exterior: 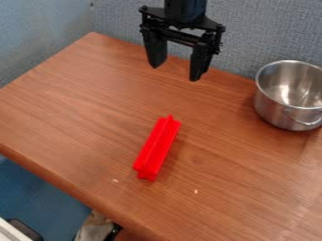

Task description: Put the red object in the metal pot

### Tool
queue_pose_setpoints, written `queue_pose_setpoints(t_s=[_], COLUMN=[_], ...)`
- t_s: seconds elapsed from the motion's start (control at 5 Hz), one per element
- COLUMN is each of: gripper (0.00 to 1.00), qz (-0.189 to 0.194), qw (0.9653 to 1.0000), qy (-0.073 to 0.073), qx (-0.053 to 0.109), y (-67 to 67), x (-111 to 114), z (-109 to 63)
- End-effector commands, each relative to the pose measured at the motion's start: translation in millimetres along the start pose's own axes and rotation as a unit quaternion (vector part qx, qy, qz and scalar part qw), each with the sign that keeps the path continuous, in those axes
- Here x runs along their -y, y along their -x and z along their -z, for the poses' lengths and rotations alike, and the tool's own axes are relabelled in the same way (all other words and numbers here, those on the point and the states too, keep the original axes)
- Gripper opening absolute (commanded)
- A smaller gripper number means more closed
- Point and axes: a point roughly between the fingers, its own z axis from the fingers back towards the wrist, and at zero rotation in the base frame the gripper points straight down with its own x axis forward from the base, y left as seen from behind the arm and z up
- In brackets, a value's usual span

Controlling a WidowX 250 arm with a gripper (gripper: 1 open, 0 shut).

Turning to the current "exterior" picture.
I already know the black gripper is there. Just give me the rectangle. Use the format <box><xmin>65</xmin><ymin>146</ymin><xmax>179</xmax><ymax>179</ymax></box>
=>
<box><xmin>139</xmin><ymin>6</ymin><xmax>226</xmax><ymax>82</ymax></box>

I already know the red plastic block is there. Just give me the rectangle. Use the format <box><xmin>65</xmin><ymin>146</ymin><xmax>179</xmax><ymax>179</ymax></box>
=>
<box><xmin>134</xmin><ymin>115</ymin><xmax>182</xmax><ymax>182</ymax></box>

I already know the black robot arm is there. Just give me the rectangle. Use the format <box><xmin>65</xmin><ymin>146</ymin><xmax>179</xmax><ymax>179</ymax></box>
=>
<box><xmin>139</xmin><ymin>0</ymin><xmax>226</xmax><ymax>82</ymax></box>

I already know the metal pot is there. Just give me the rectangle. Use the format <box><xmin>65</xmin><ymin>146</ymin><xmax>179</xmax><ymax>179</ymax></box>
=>
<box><xmin>254</xmin><ymin>60</ymin><xmax>322</xmax><ymax>131</ymax></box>

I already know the white object at corner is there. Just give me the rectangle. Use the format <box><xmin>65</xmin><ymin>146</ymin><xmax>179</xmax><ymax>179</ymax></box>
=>
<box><xmin>0</xmin><ymin>217</ymin><xmax>32</xmax><ymax>241</ymax></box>

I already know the crumpled beige cloth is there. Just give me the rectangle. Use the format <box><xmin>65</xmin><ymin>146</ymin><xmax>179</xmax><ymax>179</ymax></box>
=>
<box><xmin>74</xmin><ymin>211</ymin><xmax>114</xmax><ymax>241</ymax></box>

